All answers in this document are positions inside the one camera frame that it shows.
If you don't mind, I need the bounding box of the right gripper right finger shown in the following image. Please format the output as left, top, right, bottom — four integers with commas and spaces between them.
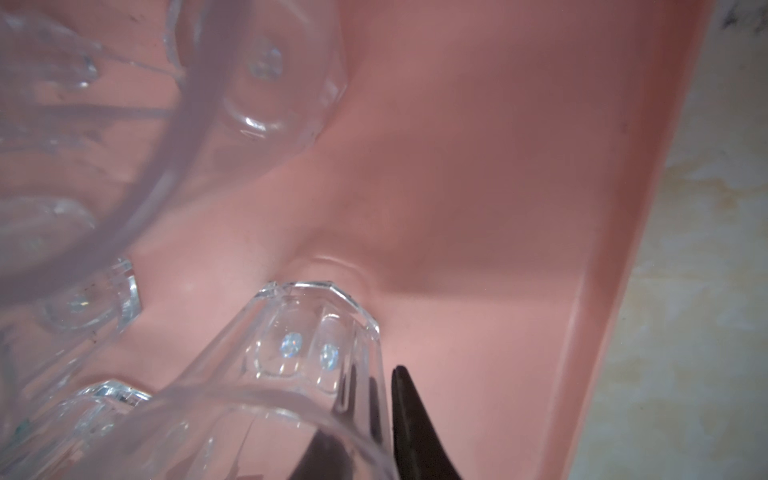
391, 365, 461, 480

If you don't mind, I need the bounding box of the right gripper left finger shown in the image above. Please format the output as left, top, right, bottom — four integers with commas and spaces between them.
288, 429, 358, 480

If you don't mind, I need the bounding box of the clear cup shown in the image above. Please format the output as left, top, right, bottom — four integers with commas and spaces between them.
68, 281, 398, 479
1, 1, 348, 305
1, 379, 152, 480
0, 197, 142, 421

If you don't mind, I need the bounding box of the pink tray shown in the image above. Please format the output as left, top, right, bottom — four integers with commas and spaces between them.
1, 1, 712, 479

